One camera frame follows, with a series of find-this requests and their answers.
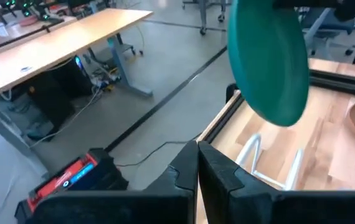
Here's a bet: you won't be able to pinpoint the red black power station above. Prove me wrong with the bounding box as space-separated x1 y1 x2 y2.
14 148 130 223

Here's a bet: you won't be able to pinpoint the black power cable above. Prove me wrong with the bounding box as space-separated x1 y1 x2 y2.
116 133 203 168

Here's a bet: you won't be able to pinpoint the wooden desk with grey legs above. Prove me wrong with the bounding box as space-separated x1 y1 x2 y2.
0 8 154 156

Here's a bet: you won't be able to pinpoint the white wire dish rack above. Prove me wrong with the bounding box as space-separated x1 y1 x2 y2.
235 133 305 191

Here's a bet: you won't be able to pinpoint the teal plate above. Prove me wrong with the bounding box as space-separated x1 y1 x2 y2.
227 0 310 128

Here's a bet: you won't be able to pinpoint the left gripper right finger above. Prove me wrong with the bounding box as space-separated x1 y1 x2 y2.
198 141 355 224

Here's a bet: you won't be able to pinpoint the black computer tower blue light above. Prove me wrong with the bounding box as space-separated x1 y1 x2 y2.
49 55 93 98

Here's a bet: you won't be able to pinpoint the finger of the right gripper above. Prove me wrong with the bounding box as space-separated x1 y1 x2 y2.
272 0 336 9

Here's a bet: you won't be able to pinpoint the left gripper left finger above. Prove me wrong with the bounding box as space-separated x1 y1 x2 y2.
32 140 199 224

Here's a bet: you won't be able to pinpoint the background robot workstation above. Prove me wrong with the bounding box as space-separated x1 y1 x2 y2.
0 0 78 62

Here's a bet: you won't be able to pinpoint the grey rolling stand legs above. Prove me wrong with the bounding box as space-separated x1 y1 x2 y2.
182 0 232 37

